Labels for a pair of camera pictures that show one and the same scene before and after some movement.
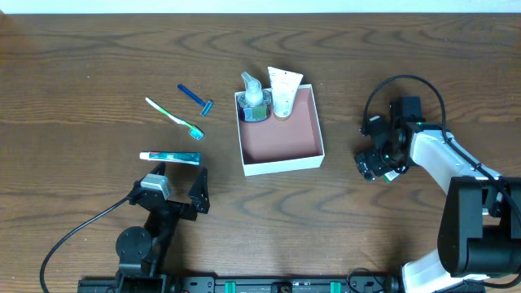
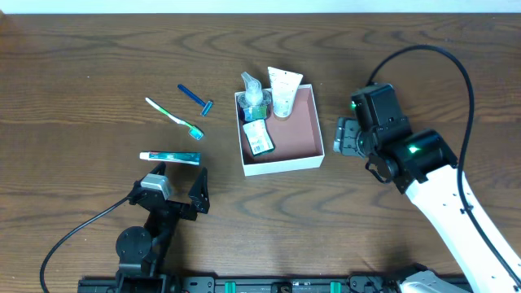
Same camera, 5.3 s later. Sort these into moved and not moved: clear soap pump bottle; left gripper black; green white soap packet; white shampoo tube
Moved: green white soap packet
Not moved: left gripper black; clear soap pump bottle; white shampoo tube
